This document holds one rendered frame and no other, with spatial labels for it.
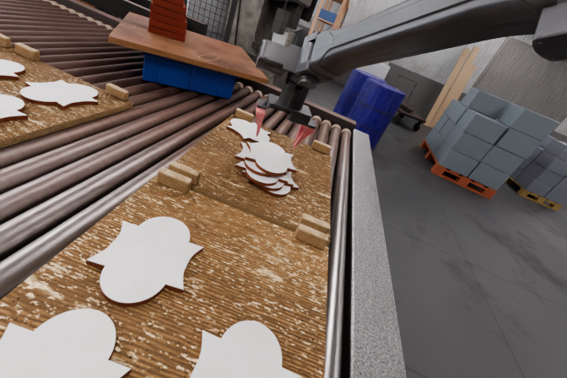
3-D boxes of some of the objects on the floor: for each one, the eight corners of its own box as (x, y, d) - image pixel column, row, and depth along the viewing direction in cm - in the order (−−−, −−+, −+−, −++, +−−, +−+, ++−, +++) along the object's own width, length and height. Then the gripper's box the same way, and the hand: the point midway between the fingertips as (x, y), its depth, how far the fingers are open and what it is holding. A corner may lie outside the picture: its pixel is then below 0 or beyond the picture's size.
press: (297, 104, 469) (364, -63, 353) (283, 121, 373) (366, -102, 257) (232, 75, 476) (276, -98, 360) (201, 84, 380) (246, -149, 264)
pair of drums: (366, 127, 499) (391, 81, 456) (377, 155, 391) (413, 98, 347) (329, 112, 496) (351, 64, 453) (330, 136, 388) (359, 76, 344)
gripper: (267, 73, 53) (246, 139, 61) (331, 96, 56) (303, 156, 64) (267, 66, 59) (248, 126, 66) (325, 87, 62) (300, 143, 70)
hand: (277, 138), depth 65 cm, fingers open, 9 cm apart
